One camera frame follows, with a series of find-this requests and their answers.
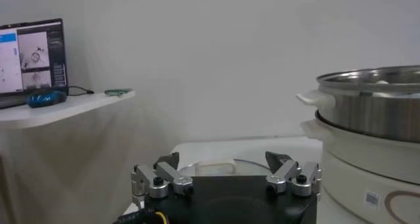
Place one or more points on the round glass pot lid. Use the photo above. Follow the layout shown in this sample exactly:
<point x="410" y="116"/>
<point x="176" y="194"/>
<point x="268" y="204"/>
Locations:
<point x="216" y="167"/>

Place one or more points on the black laptop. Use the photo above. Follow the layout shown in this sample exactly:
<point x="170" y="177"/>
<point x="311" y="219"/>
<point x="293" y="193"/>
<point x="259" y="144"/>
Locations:
<point x="33" y="58"/>

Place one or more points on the white electric cooker base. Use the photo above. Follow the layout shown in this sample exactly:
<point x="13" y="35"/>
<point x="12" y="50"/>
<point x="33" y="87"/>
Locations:
<point x="361" y="172"/>

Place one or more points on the blue computer mouse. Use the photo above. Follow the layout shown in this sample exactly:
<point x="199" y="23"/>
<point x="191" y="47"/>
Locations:
<point x="46" y="98"/>

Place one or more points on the perforated steel steamer basket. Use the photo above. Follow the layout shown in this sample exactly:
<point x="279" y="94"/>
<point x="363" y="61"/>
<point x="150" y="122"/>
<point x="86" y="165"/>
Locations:
<point x="370" y="113"/>

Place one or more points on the white side table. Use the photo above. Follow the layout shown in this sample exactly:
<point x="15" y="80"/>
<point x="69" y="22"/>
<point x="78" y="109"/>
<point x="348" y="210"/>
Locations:
<point x="65" y="146"/>

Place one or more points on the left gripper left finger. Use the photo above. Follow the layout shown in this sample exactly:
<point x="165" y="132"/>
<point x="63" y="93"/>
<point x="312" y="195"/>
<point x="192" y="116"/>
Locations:
<point x="170" y="176"/>

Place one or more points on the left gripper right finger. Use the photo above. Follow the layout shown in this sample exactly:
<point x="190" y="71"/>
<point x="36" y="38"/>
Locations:
<point x="288" y="176"/>

